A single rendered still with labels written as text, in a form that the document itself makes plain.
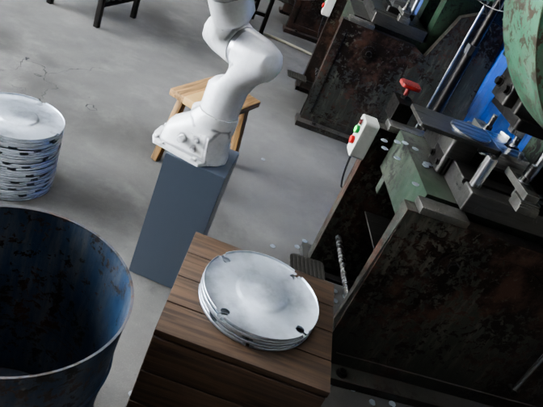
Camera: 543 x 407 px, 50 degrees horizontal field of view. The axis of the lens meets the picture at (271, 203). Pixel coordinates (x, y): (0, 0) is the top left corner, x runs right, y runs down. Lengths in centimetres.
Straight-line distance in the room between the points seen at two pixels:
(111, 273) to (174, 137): 55
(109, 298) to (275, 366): 38
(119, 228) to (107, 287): 81
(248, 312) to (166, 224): 53
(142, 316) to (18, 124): 73
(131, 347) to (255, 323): 49
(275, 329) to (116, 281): 37
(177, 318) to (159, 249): 54
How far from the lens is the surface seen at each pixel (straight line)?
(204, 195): 166
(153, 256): 184
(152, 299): 184
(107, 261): 124
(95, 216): 208
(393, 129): 194
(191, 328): 130
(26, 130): 200
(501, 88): 174
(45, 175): 207
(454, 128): 172
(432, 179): 169
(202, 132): 161
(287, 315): 137
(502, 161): 175
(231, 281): 139
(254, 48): 149
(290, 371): 131
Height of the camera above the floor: 126
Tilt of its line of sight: 31 degrees down
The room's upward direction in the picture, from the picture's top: 24 degrees clockwise
